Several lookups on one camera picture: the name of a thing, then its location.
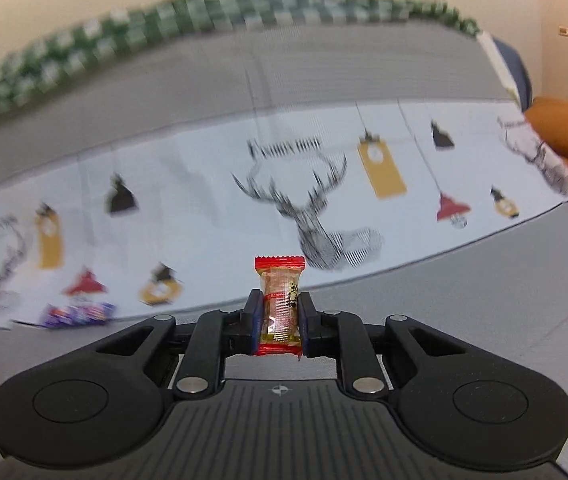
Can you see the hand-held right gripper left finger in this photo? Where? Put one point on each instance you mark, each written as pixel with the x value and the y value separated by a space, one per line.
pixel 254 322

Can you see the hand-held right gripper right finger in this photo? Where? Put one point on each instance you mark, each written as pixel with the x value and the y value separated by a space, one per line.
pixel 306 325

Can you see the small red orange candy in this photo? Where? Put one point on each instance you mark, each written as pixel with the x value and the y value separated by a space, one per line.
pixel 280 305

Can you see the purple candy packet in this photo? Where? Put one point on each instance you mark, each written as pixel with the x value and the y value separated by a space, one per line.
pixel 76 315

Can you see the green checked cloth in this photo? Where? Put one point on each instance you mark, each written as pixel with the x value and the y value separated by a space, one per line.
pixel 189 17

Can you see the wall switch plate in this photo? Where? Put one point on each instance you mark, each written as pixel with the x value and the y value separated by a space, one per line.
pixel 567 31

